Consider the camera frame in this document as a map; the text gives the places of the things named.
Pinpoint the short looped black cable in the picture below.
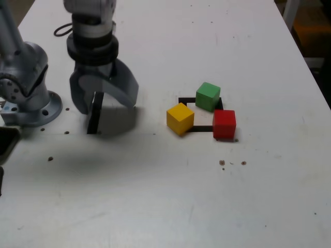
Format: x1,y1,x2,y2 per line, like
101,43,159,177
53,22,74,37

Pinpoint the red cube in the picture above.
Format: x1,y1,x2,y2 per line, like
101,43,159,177
212,109,237,141

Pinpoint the green cube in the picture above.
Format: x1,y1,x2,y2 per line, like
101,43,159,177
195,82,221,113

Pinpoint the black tape square outline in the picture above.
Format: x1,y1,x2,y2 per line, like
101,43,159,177
178,97,224,134

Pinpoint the white metal frame post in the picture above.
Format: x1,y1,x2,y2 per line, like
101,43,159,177
283,0,302,28

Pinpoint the black rectangular tray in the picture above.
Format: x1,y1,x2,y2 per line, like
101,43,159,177
0,126,21,166

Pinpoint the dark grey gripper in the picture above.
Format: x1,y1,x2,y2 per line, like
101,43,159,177
69,59,139,115

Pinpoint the yellow cube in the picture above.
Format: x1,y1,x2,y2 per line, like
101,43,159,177
166,102,195,136

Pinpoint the black tape strip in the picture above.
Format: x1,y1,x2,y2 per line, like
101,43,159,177
86,91,104,135

